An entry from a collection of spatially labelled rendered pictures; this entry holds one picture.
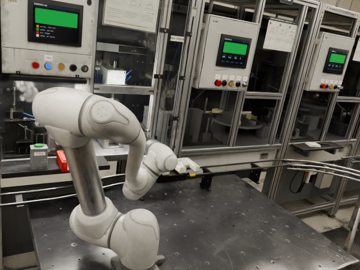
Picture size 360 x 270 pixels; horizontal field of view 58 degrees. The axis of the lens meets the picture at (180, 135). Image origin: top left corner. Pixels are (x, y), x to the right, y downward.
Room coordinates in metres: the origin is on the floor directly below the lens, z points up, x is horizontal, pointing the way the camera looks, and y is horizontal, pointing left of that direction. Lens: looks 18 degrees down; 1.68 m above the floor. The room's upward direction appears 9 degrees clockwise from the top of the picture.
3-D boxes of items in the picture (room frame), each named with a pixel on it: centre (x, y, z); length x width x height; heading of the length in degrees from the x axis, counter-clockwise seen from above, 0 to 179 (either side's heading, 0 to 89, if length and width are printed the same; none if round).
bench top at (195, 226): (1.52, -0.12, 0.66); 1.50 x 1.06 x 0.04; 122
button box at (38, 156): (1.52, 0.70, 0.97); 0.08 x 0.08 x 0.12; 32
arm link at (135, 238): (1.16, 0.11, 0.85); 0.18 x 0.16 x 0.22; 75
